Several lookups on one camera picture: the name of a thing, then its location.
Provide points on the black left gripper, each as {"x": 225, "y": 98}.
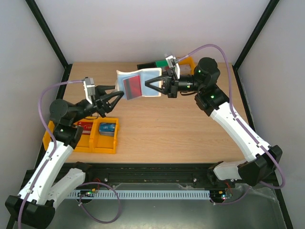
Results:
{"x": 101, "y": 105}

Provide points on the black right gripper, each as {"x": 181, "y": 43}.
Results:
{"x": 169, "y": 84}

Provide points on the cream leather card holder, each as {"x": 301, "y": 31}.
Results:
{"x": 145, "y": 74}

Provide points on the dark red striped card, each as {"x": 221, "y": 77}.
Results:
{"x": 132, "y": 87}

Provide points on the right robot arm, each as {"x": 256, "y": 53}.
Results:
{"x": 260, "y": 159}

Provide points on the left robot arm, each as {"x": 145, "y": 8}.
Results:
{"x": 36, "y": 203}

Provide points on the blue VIP card stack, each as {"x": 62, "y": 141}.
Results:
{"x": 107, "y": 129}

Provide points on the grey card in yellow bin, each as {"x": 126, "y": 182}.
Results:
{"x": 185, "y": 69}

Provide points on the red card stack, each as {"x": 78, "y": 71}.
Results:
{"x": 87, "y": 127}

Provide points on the yellow bin with blue cards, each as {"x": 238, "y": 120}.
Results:
{"x": 101, "y": 144}

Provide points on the yellow bin with red cards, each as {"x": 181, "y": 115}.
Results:
{"x": 83, "y": 142}

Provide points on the black bin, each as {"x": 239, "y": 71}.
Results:
{"x": 146, "y": 65}

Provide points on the green bin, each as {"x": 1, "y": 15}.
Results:
{"x": 161, "y": 63}

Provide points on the yellow bin at back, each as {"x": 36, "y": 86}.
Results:
{"x": 189, "y": 61}

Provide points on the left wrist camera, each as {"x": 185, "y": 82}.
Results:
{"x": 89, "y": 88}

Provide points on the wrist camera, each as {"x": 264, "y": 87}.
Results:
{"x": 89, "y": 88}
{"x": 172, "y": 62}

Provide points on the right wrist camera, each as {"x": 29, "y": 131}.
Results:
{"x": 172, "y": 62}

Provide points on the black frame post left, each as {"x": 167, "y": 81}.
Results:
{"x": 48, "y": 33}

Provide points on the black frame post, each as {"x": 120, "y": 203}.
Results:
{"x": 48, "y": 33}
{"x": 271, "y": 6}

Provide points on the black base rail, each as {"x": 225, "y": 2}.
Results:
{"x": 196, "y": 175}

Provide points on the light blue cable duct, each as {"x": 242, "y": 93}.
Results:
{"x": 143, "y": 194}

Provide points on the black frame post right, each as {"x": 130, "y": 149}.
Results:
{"x": 271, "y": 6}

